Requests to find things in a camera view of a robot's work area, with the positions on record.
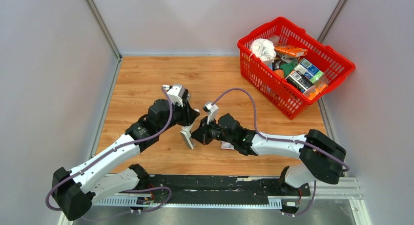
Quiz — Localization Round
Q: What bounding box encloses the black white box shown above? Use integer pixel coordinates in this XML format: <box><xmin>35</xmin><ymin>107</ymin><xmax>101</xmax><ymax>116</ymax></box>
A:
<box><xmin>286</xmin><ymin>71</ymin><xmax>316</xmax><ymax>94</ymax></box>

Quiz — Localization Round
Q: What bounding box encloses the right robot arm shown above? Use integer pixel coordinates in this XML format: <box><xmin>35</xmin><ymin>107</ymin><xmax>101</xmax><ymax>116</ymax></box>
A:
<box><xmin>191</xmin><ymin>114</ymin><xmax>346</xmax><ymax>195</ymax></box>

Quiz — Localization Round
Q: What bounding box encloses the white crumpled bag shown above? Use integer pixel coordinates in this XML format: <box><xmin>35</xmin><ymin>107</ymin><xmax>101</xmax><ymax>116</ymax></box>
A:
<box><xmin>249</xmin><ymin>39</ymin><xmax>277</xmax><ymax>65</ymax></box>

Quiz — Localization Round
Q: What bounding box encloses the blue green box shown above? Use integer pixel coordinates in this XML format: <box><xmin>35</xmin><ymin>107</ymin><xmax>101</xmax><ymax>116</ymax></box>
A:
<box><xmin>294</xmin><ymin>59</ymin><xmax>324</xmax><ymax>83</ymax></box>

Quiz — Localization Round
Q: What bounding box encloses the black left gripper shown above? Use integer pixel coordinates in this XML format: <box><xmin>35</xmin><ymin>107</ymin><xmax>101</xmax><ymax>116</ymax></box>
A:
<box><xmin>157</xmin><ymin>98</ymin><xmax>200</xmax><ymax>134</ymax></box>

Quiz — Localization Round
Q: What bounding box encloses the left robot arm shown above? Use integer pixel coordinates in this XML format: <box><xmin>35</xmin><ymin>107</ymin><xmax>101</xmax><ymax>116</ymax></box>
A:
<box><xmin>45</xmin><ymin>99</ymin><xmax>200</xmax><ymax>221</ymax></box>

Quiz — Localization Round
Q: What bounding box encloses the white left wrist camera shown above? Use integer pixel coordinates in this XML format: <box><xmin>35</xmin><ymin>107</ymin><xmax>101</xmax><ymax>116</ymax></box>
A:
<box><xmin>162</xmin><ymin>84</ymin><xmax>190</xmax><ymax>107</ymax></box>

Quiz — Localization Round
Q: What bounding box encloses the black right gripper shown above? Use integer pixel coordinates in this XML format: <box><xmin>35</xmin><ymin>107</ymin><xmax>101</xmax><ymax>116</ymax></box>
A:
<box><xmin>189</xmin><ymin>116</ymin><xmax>235</xmax><ymax>146</ymax></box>

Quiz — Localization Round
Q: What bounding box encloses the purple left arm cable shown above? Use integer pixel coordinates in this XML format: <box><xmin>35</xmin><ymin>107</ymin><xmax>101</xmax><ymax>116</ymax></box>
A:
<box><xmin>45</xmin><ymin>87</ymin><xmax>174</xmax><ymax>214</ymax></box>

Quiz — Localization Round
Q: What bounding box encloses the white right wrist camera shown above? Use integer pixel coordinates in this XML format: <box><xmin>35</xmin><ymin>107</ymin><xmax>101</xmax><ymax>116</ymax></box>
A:
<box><xmin>203</xmin><ymin>102</ymin><xmax>219</xmax><ymax>124</ymax></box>

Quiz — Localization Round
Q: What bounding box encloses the orange box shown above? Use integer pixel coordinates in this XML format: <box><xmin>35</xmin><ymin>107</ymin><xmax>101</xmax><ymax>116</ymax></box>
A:
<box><xmin>274</xmin><ymin>44</ymin><xmax>308</xmax><ymax>58</ymax></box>

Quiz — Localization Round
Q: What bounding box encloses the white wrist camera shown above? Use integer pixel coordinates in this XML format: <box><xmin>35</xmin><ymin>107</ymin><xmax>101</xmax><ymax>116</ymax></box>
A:
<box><xmin>162</xmin><ymin>84</ymin><xmax>190</xmax><ymax>107</ymax></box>
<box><xmin>203</xmin><ymin>102</ymin><xmax>219</xmax><ymax>124</ymax></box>

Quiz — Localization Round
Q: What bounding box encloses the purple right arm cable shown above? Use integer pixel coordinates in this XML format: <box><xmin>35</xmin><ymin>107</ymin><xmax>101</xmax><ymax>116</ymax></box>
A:
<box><xmin>210</xmin><ymin>87</ymin><xmax>351</xmax><ymax>216</ymax></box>

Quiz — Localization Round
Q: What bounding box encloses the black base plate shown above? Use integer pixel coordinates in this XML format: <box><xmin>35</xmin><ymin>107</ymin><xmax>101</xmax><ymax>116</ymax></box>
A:
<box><xmin>136</xmin><ymin>174</ymin><xmax>311</xmax><ymax>205</ymax></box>

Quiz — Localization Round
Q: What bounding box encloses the white stapler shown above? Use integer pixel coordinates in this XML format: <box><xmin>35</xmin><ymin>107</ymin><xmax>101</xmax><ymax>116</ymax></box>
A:
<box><xmin>180</xmin><ymin>108</ymin><xmax>200</xmax><ymax>149</ymax></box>

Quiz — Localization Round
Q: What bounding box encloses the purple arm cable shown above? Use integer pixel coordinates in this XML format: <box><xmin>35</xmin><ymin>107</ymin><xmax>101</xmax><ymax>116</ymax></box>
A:
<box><xmin>45</xmin><ymin>87</ymin><xmax>174</xmax><ymax>214</ymax></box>
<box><xmin>210</xmin><ymin>87</ymin><xmax>351</xmax><ymax>216</ymax></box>

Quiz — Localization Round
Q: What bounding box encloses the red plastic basket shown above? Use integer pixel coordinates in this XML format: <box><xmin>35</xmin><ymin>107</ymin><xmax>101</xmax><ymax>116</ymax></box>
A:
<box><xmin>237</xmin><ymin>17</ymin><xmax>355</xmax><ymax>120</ymax></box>

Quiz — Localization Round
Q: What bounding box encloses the red white staple box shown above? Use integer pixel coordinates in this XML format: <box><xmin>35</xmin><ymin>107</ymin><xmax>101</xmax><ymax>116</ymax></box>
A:
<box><xmin>220</xmin><ymin>142</ymin><xmax>234</xmax><ymax>150</ymax></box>

